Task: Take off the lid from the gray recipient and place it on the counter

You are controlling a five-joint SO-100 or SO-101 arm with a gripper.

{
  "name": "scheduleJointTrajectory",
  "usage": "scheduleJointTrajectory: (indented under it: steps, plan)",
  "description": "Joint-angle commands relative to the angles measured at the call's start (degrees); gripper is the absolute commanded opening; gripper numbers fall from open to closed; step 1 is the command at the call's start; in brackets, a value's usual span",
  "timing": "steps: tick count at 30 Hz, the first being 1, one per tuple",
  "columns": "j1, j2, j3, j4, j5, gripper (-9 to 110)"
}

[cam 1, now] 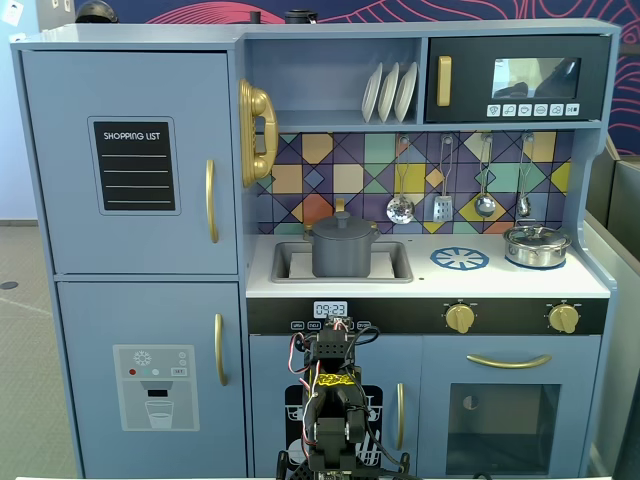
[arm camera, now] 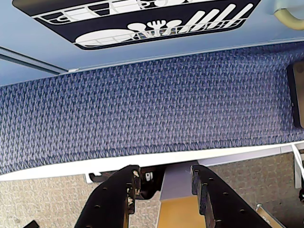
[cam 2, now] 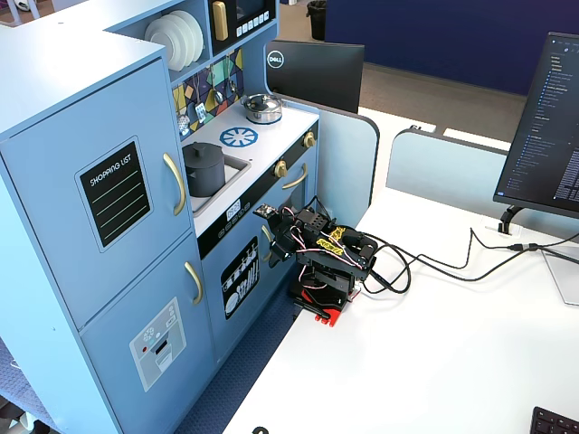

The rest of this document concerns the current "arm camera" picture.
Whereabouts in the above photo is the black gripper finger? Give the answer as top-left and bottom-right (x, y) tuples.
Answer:
(190, 164), (266, 228)
(74, 165), (141, 228)

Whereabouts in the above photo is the black table clamp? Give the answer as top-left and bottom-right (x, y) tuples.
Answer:
(87, 165), (166, 200)

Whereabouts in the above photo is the wooden plank with gray end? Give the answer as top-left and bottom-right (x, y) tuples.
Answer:
(157, 163), (202, 228)

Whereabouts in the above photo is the black flat device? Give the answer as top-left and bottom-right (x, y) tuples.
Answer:
(286, 61), (304, 129)

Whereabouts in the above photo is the blue toy kitchen body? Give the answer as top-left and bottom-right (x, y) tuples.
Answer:
(0, 46), (79, 86)

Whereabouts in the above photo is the blue dishwasher door with graphic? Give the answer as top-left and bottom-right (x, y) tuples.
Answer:
(0, 0), (304, 72)

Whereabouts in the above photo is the gold dishwasher door handle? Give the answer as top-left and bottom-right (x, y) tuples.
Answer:
(273, 9), (304, 31)

